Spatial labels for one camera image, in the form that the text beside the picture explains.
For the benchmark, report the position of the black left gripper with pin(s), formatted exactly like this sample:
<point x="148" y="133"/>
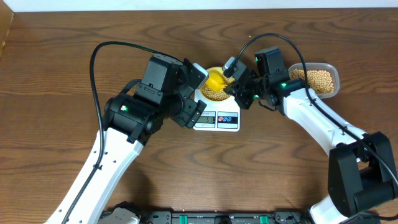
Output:
<point x="190" y="113"/>

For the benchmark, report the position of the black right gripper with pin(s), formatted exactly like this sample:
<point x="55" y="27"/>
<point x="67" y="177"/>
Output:
<point x="234" y="89"/>

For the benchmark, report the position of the yellow measuring scoop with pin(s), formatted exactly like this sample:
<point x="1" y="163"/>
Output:
<point x="217" y="82"/>

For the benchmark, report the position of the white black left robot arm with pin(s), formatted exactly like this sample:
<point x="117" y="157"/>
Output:
<point x="129" y="120"/>

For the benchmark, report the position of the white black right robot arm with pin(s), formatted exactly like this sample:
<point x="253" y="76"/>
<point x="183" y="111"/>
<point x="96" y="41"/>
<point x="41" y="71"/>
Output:
<point x="361" y="169"/>

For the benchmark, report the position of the soybeans in yellow bowl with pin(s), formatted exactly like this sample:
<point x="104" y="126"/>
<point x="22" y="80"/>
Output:
<point x="212" y="95"/>

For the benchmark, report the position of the yellow plastic bowl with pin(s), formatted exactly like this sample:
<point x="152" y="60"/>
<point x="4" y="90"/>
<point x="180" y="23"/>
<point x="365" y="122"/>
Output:
<point x="226" y="80"/>

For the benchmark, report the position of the white digital kitchen scale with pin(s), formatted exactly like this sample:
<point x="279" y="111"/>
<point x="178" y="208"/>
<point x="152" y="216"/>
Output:
<point x="218" y="115"/>

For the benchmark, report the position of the soybeans pile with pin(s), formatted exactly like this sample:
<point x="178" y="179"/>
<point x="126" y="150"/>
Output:
<point x="319" y="80"/>

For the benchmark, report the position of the clear plastic container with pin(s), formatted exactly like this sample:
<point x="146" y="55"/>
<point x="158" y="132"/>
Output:
<point x="334" y="73"/>

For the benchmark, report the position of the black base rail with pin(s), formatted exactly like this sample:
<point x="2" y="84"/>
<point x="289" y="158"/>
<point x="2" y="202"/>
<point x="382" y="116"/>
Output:
<point x="125" y="213"/>

